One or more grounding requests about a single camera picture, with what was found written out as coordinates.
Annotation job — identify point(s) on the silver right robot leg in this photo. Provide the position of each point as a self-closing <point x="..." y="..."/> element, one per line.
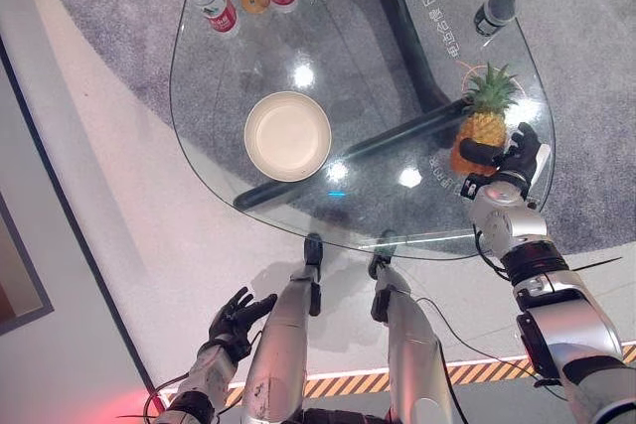
<point x="412" y="339"/>

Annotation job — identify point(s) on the silver robot leg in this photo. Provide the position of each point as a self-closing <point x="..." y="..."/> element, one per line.
<point x="412" y="339"/>
<point x="283" y="339"/>

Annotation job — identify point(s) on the glass table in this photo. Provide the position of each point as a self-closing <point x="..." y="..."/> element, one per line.
<point x="377" y="71"/>

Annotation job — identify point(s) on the yellow black hazard tape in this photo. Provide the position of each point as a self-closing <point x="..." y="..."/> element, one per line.
<point x="348" y="384"/>

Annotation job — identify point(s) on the grey carpet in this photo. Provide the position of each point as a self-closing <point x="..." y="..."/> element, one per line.
<point x="149" y="46"/>

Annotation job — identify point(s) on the yellow pineapple with green crown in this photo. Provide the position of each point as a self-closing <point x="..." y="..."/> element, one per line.
<point x="481" y="121"/>

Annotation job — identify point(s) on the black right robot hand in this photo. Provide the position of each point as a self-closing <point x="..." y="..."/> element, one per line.
<point x="522" y="153"/>

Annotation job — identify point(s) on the black microphone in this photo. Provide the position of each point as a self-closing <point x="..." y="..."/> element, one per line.
<point x="494" y="12"/>

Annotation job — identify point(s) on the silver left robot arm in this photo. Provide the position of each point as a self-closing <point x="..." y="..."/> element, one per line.
<point x="201" y="386"/>

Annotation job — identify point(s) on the silver left robot leg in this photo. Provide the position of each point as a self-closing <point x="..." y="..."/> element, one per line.
<point x="283" y="339"/>

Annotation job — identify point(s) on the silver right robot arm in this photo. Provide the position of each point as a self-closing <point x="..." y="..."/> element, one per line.
<point x="556" y="305"/>

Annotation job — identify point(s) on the black table base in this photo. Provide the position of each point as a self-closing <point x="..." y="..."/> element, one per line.
<point x="397" y="71"/>

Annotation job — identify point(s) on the cream round plate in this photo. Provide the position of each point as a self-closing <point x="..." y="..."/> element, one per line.
<point x="287" y="136"/>

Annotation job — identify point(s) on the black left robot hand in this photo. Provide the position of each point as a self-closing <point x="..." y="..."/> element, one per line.
<point x="233" y="317"/>

